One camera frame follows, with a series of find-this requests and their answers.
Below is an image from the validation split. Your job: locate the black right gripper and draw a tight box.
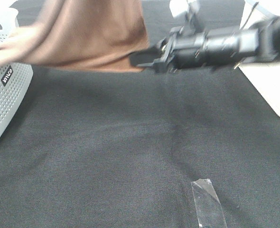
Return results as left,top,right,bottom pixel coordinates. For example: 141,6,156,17
128,25,208,74

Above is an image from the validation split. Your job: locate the brown towel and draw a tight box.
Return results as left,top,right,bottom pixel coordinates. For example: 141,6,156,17
0,0,149,72

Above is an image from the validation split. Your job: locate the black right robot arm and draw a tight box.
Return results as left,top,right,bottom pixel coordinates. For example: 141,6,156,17
129,16,280,73

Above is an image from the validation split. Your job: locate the black table cloth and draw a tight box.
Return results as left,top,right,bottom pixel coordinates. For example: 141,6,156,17
0,0,280,228

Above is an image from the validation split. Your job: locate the white plastic bin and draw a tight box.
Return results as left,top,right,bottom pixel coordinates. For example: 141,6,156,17
239,0,280,117

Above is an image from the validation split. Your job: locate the white perforated laundry basket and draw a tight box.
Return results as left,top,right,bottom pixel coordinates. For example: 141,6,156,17
0,7,33,137

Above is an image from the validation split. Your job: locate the clear tape strip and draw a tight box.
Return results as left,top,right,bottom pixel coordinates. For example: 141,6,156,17
191,179,227,228

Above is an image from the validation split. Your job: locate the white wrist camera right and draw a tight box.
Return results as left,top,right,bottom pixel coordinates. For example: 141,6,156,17
169,0,202,30

